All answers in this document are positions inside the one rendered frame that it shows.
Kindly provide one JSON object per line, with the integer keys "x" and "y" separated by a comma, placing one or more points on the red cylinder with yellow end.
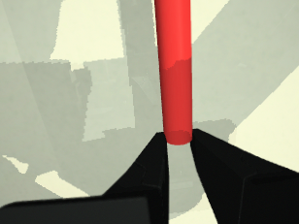
{"x": 174, "y": 44}

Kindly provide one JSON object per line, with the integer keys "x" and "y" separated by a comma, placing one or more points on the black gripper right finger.
{"x": 243, "y": 188}

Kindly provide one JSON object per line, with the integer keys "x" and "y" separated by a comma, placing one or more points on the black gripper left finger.
{"x": 139, "y": 196}

